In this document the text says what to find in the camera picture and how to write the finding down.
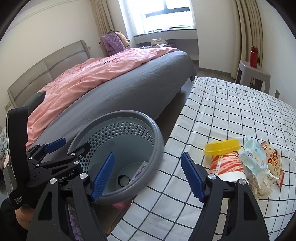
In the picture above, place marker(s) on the person's left hand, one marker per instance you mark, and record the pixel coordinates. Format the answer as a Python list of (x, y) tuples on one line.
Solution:
[(24, 216)]

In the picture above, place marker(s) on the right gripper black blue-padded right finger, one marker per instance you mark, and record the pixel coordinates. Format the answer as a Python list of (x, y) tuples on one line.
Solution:
[(244, 219)]

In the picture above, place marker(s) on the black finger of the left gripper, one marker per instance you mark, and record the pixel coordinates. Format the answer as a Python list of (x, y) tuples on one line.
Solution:
[(75, 155)]

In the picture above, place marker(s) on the window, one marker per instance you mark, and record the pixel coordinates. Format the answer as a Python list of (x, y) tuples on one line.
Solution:
[(145, 17)]

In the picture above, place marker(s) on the pink duvet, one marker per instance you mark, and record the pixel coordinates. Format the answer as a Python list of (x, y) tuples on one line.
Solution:
[(78, 80)]

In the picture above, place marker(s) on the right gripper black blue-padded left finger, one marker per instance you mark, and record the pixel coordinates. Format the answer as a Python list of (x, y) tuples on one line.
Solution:
[(51, 220)]

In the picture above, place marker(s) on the red water bottle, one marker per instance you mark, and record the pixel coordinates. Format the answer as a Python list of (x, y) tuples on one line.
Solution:
[(254, 57)]

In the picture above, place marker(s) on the clothes on window sill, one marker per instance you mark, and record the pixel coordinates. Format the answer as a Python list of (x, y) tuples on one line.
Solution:
[(158, 43)]

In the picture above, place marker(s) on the yellow plastic lid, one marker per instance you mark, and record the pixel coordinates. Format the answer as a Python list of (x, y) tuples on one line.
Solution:
[(222, 147)]

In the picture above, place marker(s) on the grey headboard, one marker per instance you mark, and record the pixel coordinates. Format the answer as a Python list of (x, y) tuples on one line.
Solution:
[(45, 71)]

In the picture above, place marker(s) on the grey plastic stool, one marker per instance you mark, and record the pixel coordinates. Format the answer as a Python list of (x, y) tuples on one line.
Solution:
[(245, 74)]

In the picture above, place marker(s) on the grey perforated trash basket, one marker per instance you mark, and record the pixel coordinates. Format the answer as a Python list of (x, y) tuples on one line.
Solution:
[(134, 138)]

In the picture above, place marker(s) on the red patterned snack wrapper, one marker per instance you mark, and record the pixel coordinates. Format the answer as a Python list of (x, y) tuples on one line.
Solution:
[(273, 163)]

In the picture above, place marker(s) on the beige curtain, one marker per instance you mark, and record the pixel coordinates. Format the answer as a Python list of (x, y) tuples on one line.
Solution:
[(248, 31), (102, 17)]

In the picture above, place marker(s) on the purple cardboard box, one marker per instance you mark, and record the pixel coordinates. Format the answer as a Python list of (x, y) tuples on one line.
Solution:
[(139, 172)]

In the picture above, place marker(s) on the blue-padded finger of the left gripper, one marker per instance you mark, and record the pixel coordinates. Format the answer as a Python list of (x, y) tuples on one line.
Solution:
[(40, 151)]

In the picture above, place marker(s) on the purple fluffy rug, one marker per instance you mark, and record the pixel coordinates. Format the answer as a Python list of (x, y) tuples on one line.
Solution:
[(74, 223)]

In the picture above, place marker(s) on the wall socket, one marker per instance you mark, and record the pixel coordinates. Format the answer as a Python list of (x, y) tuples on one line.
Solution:
[(277, 94)]

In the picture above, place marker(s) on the white paper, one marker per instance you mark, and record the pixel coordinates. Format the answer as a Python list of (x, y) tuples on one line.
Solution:
[(261, 182)]

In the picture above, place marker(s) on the light blue wipes packet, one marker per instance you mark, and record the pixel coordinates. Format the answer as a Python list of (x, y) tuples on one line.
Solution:
[(253, 156)]

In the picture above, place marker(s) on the grey bed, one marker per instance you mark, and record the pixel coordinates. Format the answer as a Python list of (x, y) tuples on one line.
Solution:
[(148, 89)]

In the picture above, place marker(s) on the red white paper cup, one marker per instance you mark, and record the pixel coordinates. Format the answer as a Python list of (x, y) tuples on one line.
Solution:
[(228, 167)]

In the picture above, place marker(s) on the beige right curtain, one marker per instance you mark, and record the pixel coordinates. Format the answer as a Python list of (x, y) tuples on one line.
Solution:
[(248, 31)]

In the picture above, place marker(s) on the beige left curtain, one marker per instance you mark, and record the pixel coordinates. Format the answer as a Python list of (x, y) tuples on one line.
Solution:
[(102, 17)]

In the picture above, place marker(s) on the white black checked bedsheet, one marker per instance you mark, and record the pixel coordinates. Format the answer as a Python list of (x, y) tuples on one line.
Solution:
[(215, 110)]

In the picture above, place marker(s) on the purple backpack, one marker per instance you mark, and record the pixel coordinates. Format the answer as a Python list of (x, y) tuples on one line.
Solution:
[(113, 42)]

